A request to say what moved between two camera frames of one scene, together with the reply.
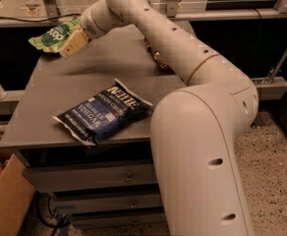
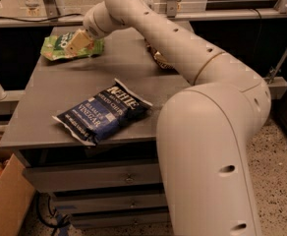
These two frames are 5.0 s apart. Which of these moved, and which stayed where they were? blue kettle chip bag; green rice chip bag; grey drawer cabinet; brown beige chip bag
Moved: green rice chip bag
Stayed: brown beige chip bag; blue kettle chip bag; grey drawer cabinet
